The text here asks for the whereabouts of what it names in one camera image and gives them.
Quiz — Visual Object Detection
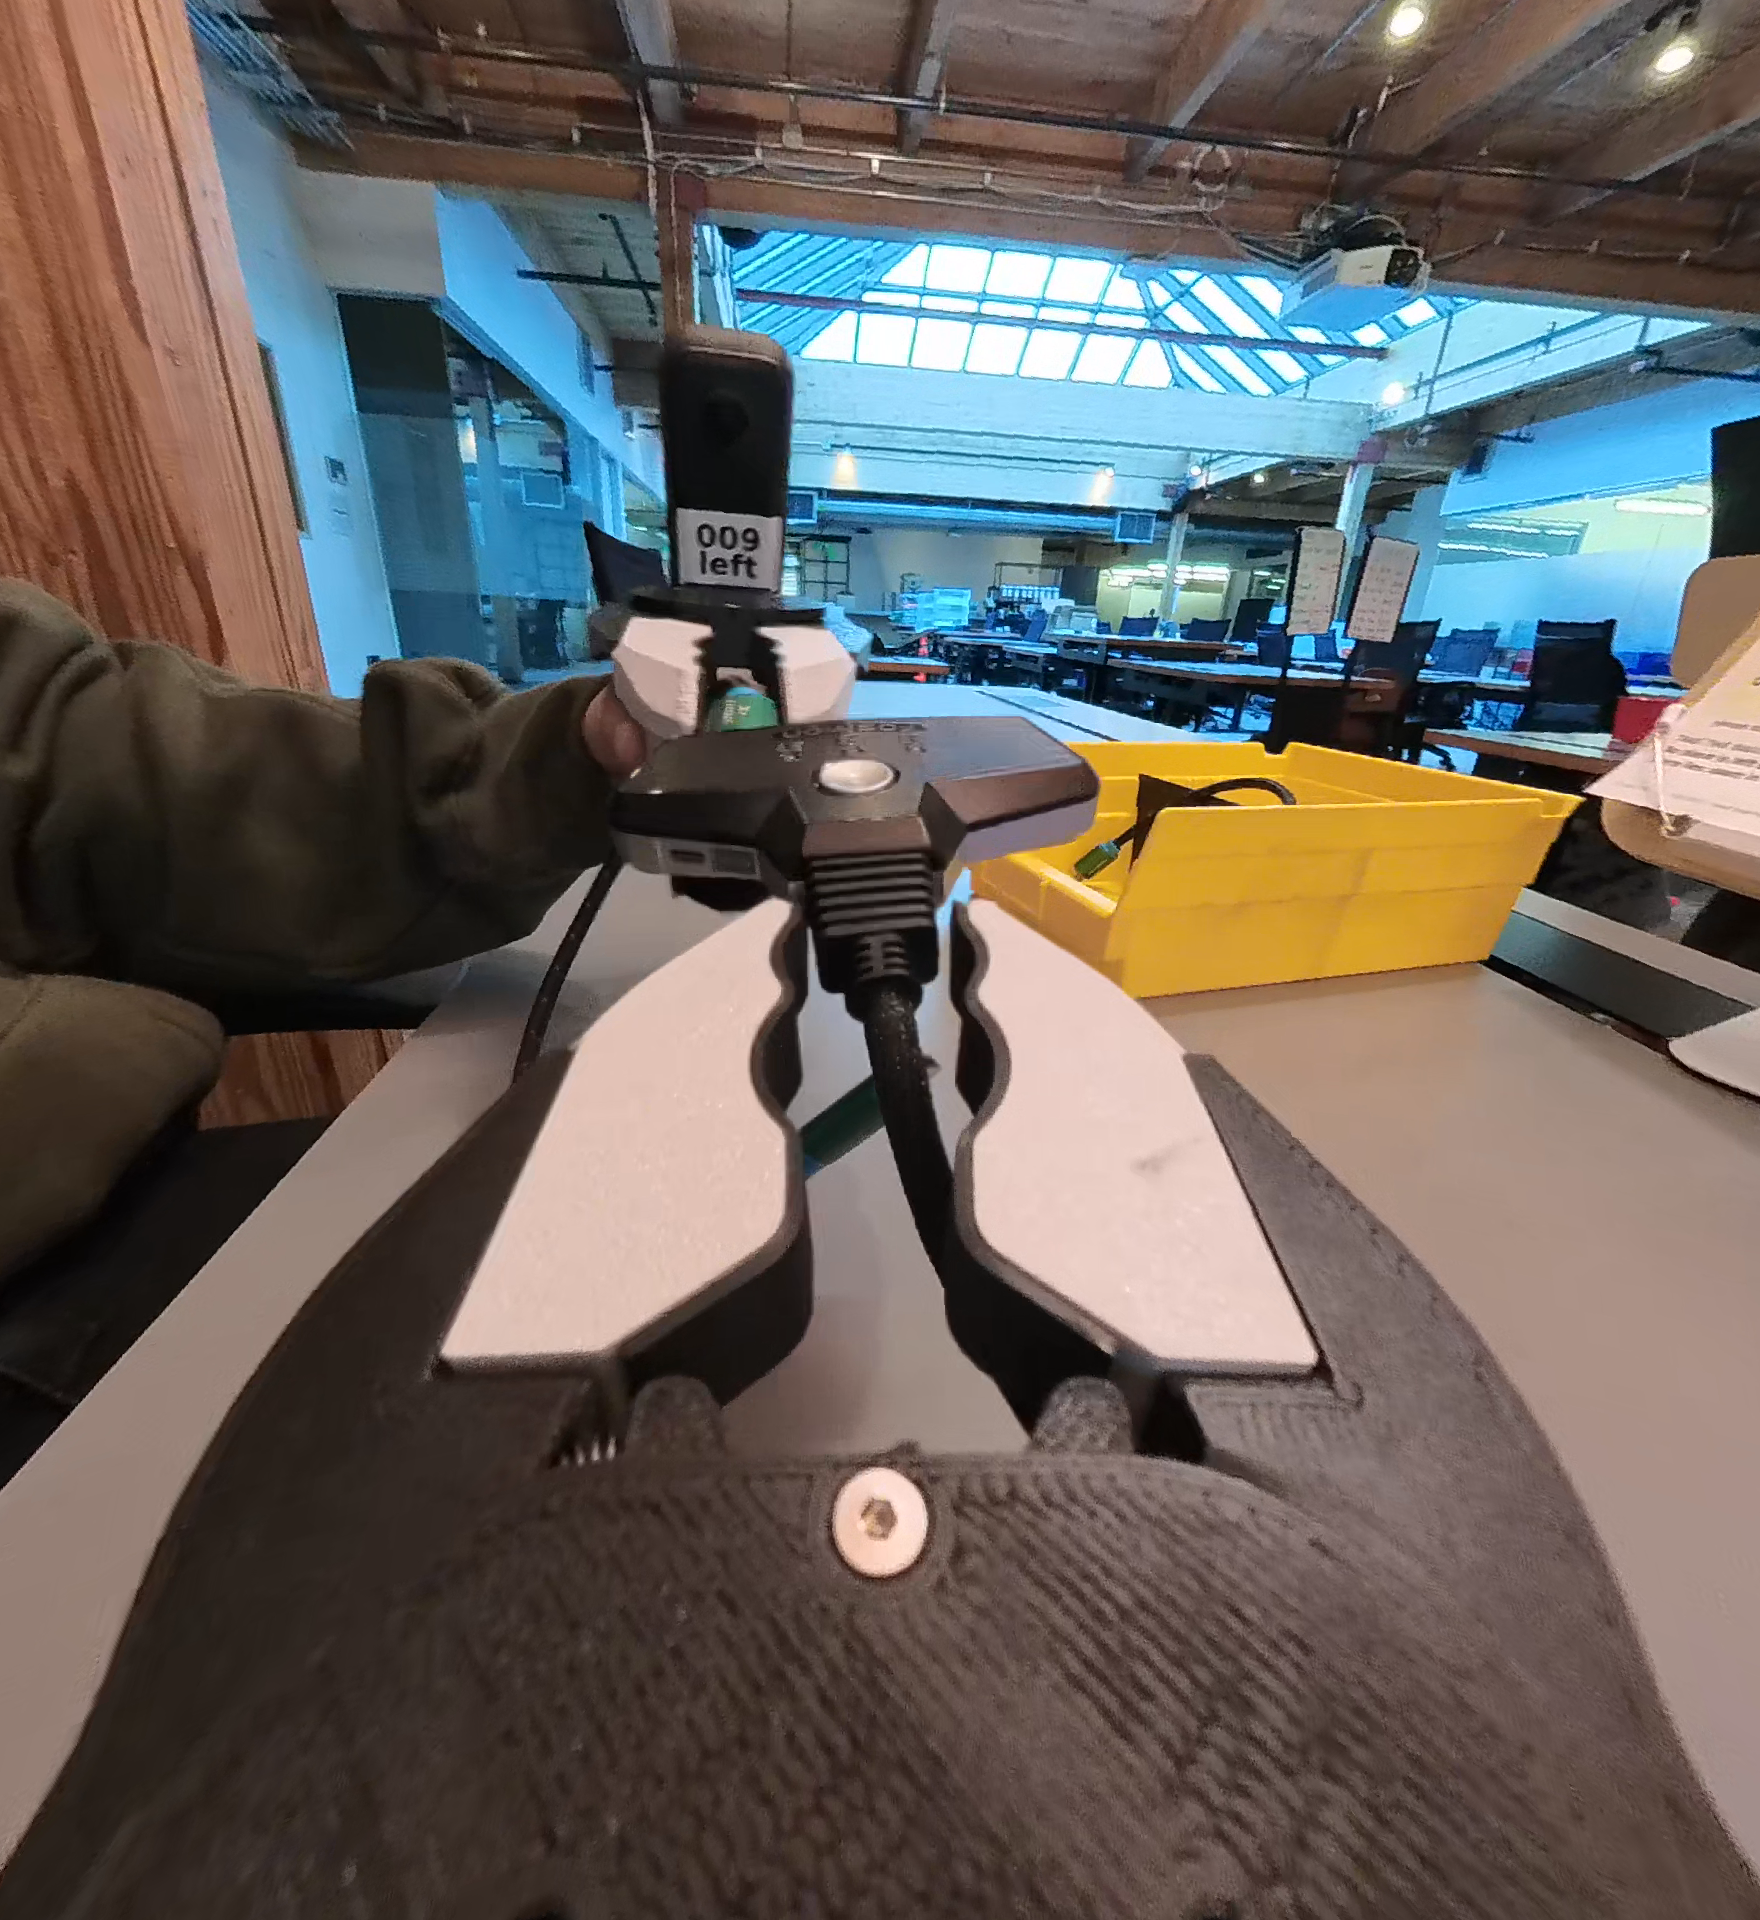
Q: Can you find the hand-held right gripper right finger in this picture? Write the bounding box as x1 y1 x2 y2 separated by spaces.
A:
946 895 1328 1420

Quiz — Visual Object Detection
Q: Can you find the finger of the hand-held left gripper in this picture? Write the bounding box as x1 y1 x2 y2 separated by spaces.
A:
609 613 717 739
763 624 866 731

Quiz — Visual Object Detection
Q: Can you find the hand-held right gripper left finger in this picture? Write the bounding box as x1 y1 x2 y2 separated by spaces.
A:
434 904 820 1411

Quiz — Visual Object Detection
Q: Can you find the black braided green plug cable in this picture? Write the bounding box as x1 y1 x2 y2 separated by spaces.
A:
511 682 881 1176

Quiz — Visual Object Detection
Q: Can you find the black hub adapter with cable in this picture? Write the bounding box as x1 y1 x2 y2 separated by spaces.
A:
605 716 1102 1351

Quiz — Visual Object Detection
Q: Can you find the person's left forearm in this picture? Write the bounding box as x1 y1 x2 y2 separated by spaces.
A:
0 524 624 1037

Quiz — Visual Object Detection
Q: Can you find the black office chair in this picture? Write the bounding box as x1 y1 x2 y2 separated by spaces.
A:
581 518 670 606
1513 616 1628 737

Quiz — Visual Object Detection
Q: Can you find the yellow plastic bin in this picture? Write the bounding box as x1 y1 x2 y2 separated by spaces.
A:
970 739 1584 1001

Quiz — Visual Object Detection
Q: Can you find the white board on stand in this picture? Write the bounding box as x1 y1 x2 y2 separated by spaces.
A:
1281 524 1347 638
1344 533 1424 647

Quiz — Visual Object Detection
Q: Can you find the person's leg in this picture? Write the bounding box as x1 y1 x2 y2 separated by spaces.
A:
0 1109 341 1570

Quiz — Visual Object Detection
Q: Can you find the person's olive jacket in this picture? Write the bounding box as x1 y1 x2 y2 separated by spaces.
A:
0 960 230 1351

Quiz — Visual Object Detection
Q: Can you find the white ceiling projector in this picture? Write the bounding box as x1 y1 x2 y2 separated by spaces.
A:
1287 213 1431 327

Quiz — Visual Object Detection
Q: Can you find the wooden pillar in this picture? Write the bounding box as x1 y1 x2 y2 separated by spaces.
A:
0 0 424 1129

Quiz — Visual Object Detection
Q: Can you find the printed paper sheet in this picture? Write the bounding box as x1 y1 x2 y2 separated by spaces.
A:
1584 531 1760 876

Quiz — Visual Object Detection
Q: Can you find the cardboard box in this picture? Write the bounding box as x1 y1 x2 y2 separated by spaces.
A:
1599 547 1760 923

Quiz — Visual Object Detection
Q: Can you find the thin black green plug cable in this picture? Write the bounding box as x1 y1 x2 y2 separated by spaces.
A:
1071 773 1300 883

